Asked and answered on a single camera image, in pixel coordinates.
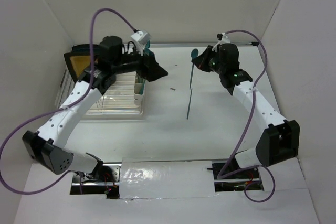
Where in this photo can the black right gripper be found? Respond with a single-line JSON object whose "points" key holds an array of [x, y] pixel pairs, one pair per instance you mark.
{"points": [[201, 61]]}

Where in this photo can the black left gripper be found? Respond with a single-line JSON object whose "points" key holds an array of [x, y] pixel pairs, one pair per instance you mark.
{"points": [[151, 70]]}

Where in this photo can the teal spoon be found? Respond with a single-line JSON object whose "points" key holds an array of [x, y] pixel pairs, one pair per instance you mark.
{"points": [[194, 54], [149, 48]]}

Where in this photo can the teal chopstick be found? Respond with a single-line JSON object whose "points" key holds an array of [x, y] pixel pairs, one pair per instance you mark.
{"points": [[189, 104], [141, 91]]}

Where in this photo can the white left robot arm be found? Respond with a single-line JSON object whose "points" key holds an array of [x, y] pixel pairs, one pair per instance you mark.
{"points": [[47, 144]]}

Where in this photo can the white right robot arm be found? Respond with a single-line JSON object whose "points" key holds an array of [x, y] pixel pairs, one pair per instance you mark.
{"points": [[279, 139]]}

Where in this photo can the cream utensil holder near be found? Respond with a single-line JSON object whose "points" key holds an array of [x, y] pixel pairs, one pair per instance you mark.
{"points": [[139, 86]]}

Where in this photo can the clear dish rack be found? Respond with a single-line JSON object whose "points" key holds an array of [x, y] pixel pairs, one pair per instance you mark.
{"points": [[118, 101]]}

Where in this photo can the black framed yellow plate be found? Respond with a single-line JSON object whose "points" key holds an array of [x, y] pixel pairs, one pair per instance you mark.
{"points": [[77, 60]]}

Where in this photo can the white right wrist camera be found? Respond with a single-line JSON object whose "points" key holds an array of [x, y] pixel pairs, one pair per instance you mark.
{"points": [[222, 38]]}

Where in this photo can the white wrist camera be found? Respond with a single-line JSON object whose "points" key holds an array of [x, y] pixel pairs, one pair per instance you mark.
{"points": [[222, 38], [141, 39]]}

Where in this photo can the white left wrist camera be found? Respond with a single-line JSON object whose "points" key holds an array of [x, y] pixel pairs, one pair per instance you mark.
{"points": [[141, 39]]}

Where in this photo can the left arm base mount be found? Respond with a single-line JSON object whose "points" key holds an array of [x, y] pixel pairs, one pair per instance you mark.
{"points": [[107, 183]]}

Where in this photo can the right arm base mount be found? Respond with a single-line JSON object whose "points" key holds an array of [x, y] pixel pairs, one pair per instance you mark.
{"points": [[237, 181]]}

